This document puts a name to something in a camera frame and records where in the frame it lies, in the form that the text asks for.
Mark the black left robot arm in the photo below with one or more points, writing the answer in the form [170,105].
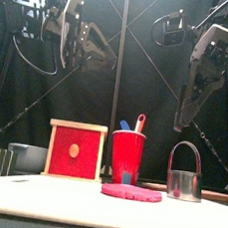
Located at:
[13,19]

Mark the wooden drawer box red front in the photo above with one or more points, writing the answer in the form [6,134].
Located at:
[64,157]

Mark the flat pink dough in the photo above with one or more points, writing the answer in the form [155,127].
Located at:
[130,192]

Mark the grey blue bowl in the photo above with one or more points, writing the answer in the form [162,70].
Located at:
[27,158]

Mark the white cutting board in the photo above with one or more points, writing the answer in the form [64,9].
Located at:
[75,205]

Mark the vertical metal frame pole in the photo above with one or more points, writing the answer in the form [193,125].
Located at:
[115,96]

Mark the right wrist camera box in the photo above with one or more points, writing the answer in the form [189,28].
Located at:
[173,34]

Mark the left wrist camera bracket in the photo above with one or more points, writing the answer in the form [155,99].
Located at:
[27,1]

